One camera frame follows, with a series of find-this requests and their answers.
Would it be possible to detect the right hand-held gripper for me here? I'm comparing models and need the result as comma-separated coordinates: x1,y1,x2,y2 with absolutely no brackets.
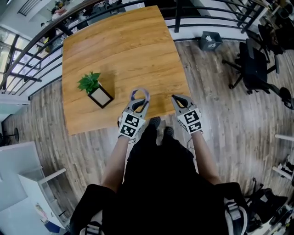
171,94,204,135

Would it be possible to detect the grey shoulder strap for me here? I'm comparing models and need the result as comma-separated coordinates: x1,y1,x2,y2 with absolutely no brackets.
84,210,104,235
224,197,248,235

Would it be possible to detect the person's left shoe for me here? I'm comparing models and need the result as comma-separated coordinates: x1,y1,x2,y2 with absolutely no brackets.
148,116,162,127

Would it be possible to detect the black mesh office chair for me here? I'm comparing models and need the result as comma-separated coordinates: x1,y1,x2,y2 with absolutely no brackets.
257,13,294,56

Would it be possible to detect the dark framed window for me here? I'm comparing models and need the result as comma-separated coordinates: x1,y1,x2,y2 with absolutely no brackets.
0,26,43,95

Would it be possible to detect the black reclined office chair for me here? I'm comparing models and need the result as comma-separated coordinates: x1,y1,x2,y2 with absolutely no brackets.
222,39,294,111

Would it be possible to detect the person's left forearm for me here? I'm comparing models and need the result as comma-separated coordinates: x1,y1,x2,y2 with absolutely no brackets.
100,137,130,193

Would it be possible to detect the person's right forearm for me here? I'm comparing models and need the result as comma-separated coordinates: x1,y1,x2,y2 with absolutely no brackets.
191,134,221,185

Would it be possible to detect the person's black clothing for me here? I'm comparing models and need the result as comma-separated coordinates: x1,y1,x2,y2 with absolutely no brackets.
70,125,251,235

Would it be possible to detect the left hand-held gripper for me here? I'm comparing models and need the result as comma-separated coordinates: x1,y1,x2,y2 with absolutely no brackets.
117,98,150,140

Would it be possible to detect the green plant in framed planter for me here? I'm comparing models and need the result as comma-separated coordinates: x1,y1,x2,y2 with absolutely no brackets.
77,71,115,109

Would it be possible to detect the grey ring-shaped object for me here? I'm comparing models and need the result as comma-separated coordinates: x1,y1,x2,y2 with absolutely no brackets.
130,87,151,102

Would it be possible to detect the grey recycling bin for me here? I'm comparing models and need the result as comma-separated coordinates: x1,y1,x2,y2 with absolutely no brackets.
198,31,224,52

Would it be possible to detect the wooden table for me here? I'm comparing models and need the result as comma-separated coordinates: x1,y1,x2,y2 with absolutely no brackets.
0,0,270,96

